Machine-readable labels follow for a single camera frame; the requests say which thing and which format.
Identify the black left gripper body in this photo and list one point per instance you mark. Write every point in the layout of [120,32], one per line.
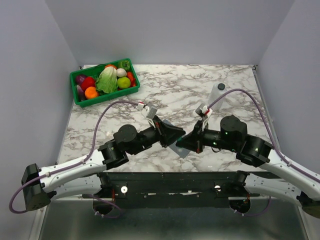
[153,118]

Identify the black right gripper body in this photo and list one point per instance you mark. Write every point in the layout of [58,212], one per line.
[198,128]

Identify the grey envelope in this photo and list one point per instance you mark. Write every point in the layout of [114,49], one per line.
[181,152]

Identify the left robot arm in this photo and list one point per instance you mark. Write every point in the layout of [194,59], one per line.
[40,184]

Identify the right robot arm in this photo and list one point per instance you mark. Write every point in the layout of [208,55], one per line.
[295,183]

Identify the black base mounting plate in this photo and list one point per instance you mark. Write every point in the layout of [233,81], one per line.
[161,190]

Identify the green apple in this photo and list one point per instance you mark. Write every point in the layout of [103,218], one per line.
[123,82]

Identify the orange carrot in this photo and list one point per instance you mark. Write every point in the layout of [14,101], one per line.
[132,79]

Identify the white plastic bottle black cap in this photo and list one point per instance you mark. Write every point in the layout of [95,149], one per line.
[217,90]

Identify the white mushroom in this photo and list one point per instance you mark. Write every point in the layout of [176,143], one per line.
[121,72]

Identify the green lettuce leaf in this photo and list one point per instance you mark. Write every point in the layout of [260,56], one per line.
[106,83]

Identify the green bell pepper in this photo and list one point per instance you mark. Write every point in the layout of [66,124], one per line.
[124,64]

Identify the orange fruit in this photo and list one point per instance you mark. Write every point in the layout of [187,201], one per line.
[91,93]

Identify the red tomato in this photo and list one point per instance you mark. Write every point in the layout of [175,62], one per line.
[87,83]

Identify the purple eggplant slice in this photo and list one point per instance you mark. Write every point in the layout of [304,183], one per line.
[80,94]

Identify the green plastic vegetable bin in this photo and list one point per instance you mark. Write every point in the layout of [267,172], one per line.
[94,72]

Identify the purple onion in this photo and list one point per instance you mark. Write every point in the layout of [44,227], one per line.
[80,78]

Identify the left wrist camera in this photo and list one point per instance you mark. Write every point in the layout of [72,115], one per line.
[149,112]

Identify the aluminium frame rail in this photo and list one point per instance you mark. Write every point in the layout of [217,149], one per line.
[66,216]

